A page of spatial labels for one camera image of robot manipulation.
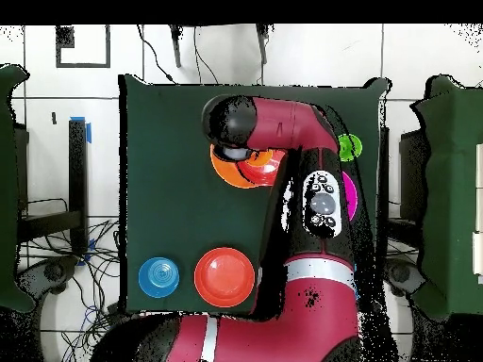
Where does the dark green tablecloth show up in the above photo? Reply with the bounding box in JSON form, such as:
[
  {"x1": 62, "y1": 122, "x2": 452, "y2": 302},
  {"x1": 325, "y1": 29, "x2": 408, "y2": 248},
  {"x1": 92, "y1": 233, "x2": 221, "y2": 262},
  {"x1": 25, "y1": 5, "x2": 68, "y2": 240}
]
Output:
[{"x1": 118, "y1": 74, "x2": 391, "y2": 315}]

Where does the red-orange plastic bowl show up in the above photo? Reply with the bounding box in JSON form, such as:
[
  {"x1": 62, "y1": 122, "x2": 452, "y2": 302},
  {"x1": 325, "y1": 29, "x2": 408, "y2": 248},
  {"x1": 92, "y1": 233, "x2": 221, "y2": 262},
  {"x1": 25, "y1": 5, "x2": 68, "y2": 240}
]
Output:
[
  {"x1": 237, "y1": 148, "x2": 287, "y2": 187},
  {"x1": 193, "y1": 247, "x2": 257, "y2": 308}
]

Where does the large orange bowl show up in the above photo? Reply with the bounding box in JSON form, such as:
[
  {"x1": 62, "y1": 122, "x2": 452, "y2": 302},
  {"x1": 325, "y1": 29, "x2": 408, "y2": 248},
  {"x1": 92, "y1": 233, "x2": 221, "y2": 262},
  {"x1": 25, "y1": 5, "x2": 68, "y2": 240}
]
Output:
[{"x1": 209, "y1": 144, "x2": 262, "y2": 189}]

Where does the small translucent blue bowl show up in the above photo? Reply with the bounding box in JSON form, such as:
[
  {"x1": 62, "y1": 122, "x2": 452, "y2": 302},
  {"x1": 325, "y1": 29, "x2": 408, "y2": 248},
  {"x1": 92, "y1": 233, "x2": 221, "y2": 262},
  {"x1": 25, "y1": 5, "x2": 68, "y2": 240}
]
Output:
[{"x1": 138, "y1": 256, "x2": 181, "y2": 299}]

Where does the thin black cable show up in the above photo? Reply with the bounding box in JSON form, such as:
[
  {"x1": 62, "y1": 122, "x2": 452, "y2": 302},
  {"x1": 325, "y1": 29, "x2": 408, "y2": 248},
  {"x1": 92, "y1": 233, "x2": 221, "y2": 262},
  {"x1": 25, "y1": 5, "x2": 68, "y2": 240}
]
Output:
[
  {"x1": 192, "y1": 25, "x2": 220, "y2": 85},
  {"x1": 136, "y1": 25, "x2": 176, "y2": 85}
]

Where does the black tripod leg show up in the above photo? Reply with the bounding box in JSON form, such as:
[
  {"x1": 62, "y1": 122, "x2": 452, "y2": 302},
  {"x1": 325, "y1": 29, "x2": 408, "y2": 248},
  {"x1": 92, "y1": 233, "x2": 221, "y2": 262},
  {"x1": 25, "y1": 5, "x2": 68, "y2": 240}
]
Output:
[
  {"x1": 168, "y1": 25, "x2": 183, "y2": 69},
  {"x1": 256, "y1": 25, "x2": 270, "y2": 65}
]

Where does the black stand with blue tape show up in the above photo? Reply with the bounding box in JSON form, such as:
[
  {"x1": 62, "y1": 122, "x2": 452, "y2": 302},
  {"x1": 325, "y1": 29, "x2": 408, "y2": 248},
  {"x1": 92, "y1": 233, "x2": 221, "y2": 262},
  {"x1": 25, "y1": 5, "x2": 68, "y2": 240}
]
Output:
[{"x1": 16, "y1": 116, "x2": 92, "y2": 257}]

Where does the large pink bowl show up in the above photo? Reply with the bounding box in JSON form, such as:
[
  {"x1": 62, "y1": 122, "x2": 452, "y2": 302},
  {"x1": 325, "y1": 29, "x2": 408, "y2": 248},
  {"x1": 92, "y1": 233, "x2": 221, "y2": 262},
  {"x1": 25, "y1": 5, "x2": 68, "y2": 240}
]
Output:
[{"x1": 341, "y1": 171, "x2": 358, "y2": 222}]

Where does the black square frame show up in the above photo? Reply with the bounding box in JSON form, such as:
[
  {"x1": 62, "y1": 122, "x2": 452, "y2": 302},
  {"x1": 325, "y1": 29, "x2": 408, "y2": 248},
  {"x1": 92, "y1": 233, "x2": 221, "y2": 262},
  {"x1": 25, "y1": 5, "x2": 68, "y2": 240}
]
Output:
[{"x1": 55, "y1": 25, "x2": 111, "y2": 69}]

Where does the green cloth side table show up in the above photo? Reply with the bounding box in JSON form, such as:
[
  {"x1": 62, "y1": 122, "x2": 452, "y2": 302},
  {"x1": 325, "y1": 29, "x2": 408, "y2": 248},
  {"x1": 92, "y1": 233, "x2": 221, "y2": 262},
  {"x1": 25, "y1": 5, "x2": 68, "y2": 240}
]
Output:
[
  {"x1": 0, "y1": 63, "x2": 35, "y2": 313},
  {"x1": 410, "y1": 74, "x2": 483, "y2": 321}
]

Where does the tangle of cables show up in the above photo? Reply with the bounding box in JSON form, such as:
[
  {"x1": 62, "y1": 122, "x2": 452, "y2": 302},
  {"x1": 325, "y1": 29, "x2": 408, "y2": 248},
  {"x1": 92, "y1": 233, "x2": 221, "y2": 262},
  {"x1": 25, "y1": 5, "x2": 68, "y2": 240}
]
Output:
[{"x1": 18, "y1": 218, "x2": 125, "y2": 362}]

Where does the green plastic cup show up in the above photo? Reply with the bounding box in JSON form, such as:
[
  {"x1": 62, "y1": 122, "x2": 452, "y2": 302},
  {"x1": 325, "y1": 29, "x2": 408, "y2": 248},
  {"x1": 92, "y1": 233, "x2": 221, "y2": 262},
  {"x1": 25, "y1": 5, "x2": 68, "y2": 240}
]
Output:
[{"x1": 337, "y1": 133, "x2": 363, "y2": 163}]

